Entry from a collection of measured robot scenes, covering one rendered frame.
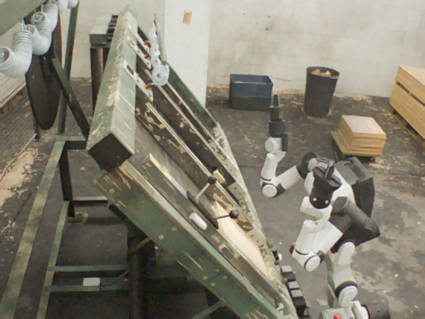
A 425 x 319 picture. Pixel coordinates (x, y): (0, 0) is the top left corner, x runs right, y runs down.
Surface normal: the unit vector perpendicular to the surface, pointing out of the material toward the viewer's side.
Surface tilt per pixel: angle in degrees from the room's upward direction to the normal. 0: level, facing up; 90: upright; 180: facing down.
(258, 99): 90
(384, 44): 90
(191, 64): 90
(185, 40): 90
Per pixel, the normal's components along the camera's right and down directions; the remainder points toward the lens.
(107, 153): 0.15, 0.49
